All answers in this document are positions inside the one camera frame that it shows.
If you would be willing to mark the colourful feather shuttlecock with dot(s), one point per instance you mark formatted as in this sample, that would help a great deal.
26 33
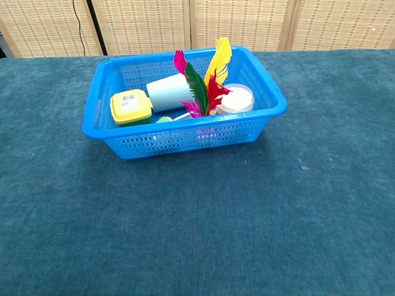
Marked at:
197 89

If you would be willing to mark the light blue plastic mug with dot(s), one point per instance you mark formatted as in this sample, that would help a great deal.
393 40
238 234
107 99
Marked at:
168 92

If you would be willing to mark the clear jar with white lid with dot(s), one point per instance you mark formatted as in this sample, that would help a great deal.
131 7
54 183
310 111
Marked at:
234 97

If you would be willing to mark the green container with yellow lid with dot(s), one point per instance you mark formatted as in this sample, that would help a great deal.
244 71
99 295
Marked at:
129 105

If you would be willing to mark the blue perforated plastic basket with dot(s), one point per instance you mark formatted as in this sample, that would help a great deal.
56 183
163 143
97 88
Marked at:
185 145

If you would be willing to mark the small green ball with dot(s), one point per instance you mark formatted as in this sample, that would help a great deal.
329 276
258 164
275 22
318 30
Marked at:
163 119

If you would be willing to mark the teal table cloth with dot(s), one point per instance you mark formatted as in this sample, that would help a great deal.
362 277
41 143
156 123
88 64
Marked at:
197 231

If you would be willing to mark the bamboo folding screen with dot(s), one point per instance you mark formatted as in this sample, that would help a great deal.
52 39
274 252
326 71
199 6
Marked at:
247 24

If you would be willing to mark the black tripod stand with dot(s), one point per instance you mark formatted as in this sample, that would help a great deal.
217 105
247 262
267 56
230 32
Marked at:
96 27

